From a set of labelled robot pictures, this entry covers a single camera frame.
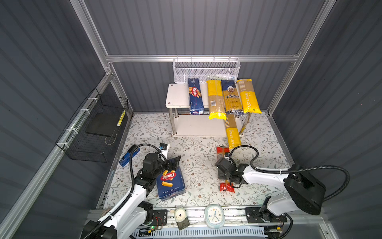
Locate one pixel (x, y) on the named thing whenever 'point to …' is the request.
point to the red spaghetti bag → (225, 185)
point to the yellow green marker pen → (119, 123)
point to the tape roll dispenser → (181, 217)
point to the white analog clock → (214, 216)
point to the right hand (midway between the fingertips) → (224, 172)
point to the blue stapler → (126, 159)
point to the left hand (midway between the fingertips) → (172, 154)
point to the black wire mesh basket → (90, 135)
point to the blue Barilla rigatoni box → (170, 183)
